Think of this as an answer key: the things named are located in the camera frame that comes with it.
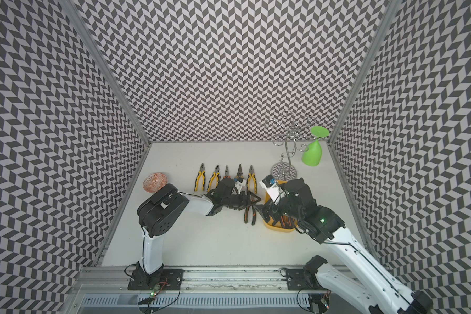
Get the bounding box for aluminium corner post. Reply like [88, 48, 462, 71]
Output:
[59, 0, 150, 147]
[328, 0, 403, 145]

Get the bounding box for aluminium corner post left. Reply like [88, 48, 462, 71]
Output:
[59, 0, 150, 147]

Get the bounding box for yellow plastic storage box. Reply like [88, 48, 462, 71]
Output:
[262, 180, 299, 233]

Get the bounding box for orange black diagonal cutters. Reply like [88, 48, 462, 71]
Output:
[243, 192, 258, 226]

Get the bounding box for large yellow black pliers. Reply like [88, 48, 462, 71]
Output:
[247, 165, 258, 194]

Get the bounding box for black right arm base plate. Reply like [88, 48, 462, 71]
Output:
[279, 268, 326, 291]

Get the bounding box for aluminium corner post right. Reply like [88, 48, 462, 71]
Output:
[328, 0, 403, 145]

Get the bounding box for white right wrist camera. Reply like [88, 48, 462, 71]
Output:
[260, 174, 283, 205]

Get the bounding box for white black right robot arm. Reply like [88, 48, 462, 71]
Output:
[260, 175, 433, 313]

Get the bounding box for aluminium front rail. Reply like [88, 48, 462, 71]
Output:
[70, 264, 397, 314]

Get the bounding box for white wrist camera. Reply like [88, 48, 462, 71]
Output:
[234, 178, 247, 194]
[260, 174, 283, 205]

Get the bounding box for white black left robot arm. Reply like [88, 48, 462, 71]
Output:
[131, 179, 261, 286]

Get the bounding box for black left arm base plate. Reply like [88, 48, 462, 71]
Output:
[128, 268, 184, 291]

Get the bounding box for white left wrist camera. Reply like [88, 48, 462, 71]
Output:
[234, 178, 247, 194]

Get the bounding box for chrome wire glass stand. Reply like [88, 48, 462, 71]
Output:
[265, 111, 316, 181]

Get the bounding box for orange black needle-nose pliers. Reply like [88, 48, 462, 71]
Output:
[223, 166, 231, 179]

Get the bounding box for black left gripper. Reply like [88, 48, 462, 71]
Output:
[222, 190, 262, 211]

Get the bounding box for green plastic wine glass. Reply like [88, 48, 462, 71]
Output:
[302, 126, 330, 167]

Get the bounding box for small yellow needle-nose pliers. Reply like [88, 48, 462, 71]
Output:
[234, 164, 244, 183]

